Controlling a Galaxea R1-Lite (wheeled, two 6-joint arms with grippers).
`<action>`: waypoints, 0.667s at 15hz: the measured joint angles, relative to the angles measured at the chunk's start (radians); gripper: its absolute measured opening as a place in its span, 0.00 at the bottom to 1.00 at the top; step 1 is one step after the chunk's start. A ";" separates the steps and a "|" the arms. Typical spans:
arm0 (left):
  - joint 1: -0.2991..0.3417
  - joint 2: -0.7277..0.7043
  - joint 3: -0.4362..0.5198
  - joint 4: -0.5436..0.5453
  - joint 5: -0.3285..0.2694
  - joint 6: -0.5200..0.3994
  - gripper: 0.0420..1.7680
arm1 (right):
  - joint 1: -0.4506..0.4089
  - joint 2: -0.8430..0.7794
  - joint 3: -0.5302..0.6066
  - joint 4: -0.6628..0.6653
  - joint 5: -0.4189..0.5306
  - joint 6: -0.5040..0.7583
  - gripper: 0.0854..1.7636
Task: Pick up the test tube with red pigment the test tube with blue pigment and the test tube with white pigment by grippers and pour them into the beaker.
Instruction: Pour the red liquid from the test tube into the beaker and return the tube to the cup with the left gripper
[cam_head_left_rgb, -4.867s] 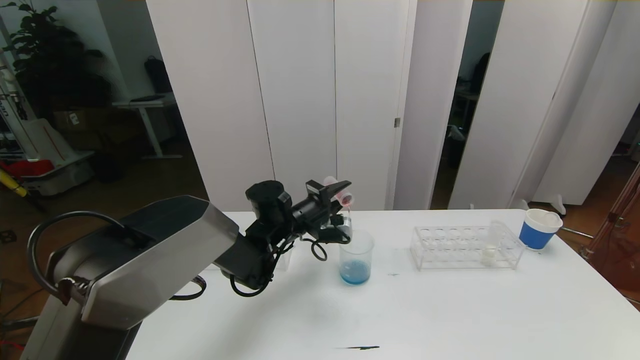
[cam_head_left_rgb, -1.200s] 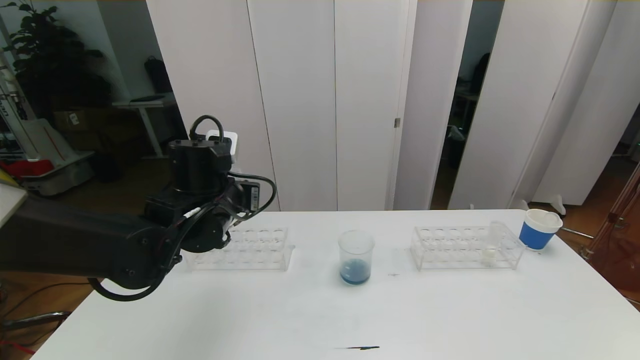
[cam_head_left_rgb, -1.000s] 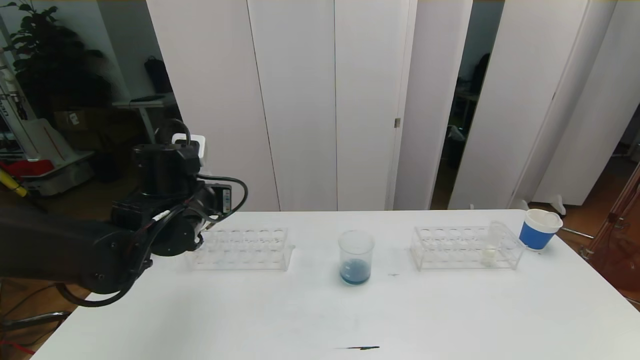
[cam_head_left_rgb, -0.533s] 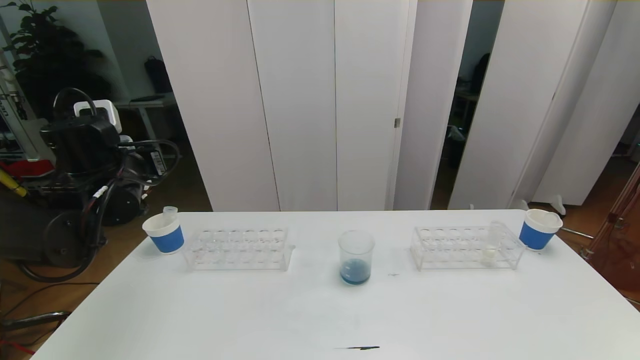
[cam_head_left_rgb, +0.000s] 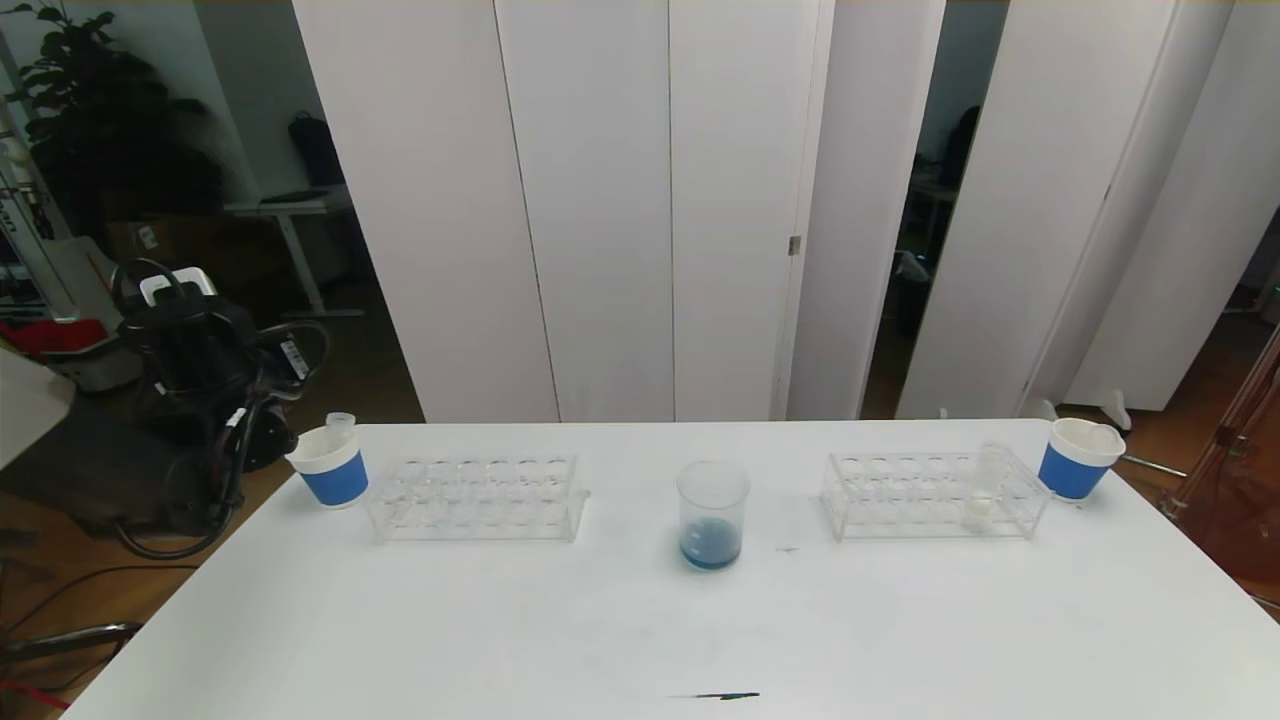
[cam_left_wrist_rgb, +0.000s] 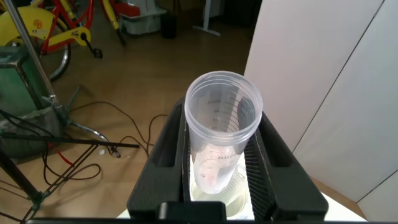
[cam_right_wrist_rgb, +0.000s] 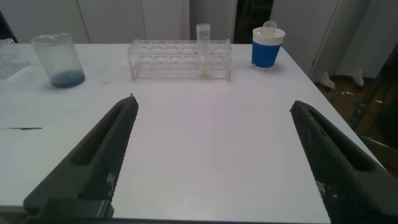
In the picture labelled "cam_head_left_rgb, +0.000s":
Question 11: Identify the clear plastic beaker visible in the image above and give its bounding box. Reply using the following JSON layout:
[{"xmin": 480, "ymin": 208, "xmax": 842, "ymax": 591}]
[{"xmin": 676, "ymin": 460, "xmax": 751, "ymax": 573}]

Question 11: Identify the clear acrylic test tube rack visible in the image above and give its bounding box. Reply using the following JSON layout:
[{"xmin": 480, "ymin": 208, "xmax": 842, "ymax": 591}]
[
  {"xmin": 368, "ymin": 455, "xmax": 591, "ymax": 543},
  {"xmin": 820, "ymin": 450, "xmax": 1051, "ymax": 541}
]

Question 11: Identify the test tube with cream pigment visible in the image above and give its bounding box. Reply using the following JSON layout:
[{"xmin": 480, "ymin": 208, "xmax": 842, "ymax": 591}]
[{"xmin": 962, "ymin": 440, "xmax": 1011, "ymax": 531}]

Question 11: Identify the blue and white cup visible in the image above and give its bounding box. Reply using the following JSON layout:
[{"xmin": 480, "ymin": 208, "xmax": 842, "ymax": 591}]
[
  {"xmin": 286, "ymin": 425, "xmax": 371, "ymax": 509},
  {"xmin": 1036, "ymin": 417, "xmax": 1126, "ymax": 499}
]

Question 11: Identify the white office desk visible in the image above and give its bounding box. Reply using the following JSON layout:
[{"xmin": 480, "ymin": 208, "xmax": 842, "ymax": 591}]
[{"xmin": 225, "ymin": 185, "xmax": 366, "ymax": 321}]

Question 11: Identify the black backpack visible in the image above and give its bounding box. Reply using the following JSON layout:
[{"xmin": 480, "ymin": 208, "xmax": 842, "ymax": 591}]
[{"xmin": 290, "ymin": 112, "xmax": 346, "ymax": 189}]

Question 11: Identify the brown cardboard box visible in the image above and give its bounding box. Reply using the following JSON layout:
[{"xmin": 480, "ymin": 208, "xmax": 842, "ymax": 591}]
[{"xmin": 108, "ymin": 218, "xmax": 216, "ymax": 263}]

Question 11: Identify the white machine base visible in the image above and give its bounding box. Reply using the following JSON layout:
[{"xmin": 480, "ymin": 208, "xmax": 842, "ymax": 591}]
[{"xmin": 45, "ymin": 235, "xmax": 151, "ymax": 393}]

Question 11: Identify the dark green potted plant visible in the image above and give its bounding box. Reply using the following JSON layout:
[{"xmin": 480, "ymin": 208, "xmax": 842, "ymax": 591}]
[{"xmin": 5, "ymin": 0, "xmax": 226, "ymax": 241}]

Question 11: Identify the grey metal chair leg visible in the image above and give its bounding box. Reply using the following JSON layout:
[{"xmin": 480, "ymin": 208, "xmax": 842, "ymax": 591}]
[{"xmin": 0, "ymin": 620, "xmax": 143, "ymax": 661}]

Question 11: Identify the black left wrist camera cable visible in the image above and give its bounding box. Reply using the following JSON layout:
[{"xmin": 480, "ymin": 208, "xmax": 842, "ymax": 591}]
[{"xmin": 285, "ymin": 321, "xmax": 333, "ymax": 399}]

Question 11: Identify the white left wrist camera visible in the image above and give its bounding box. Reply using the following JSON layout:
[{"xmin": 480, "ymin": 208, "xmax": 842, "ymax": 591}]
[{"xmin": 138, "ymin": 267, "xmax": 218, "ymax": 307}]

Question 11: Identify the black floor cable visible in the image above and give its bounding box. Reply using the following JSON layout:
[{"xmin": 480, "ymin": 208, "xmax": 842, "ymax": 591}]
[{"xmin": 0, "ymin": 565, "xmax": 201, "ymax": 641}]

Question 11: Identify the red floor cable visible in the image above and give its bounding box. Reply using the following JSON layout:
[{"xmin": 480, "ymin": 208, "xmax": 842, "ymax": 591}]
[{"xmin": 0, "ymin": 680, "xmax": 71, "ymax": 711}]

